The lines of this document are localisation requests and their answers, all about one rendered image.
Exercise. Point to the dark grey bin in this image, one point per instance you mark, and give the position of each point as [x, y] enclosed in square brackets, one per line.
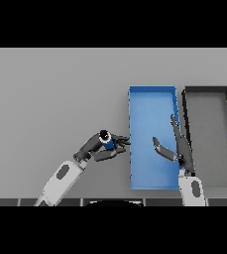
[214, 135]

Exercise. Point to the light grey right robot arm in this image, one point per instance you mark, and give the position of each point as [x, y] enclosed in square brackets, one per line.
[193, 189]

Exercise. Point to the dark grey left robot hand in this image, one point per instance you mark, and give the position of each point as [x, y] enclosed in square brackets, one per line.
[91, 145]

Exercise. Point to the blue bin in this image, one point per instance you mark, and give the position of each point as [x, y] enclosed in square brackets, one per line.
[151, 132]

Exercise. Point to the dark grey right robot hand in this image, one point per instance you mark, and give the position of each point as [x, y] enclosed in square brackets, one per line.
[184, 149]

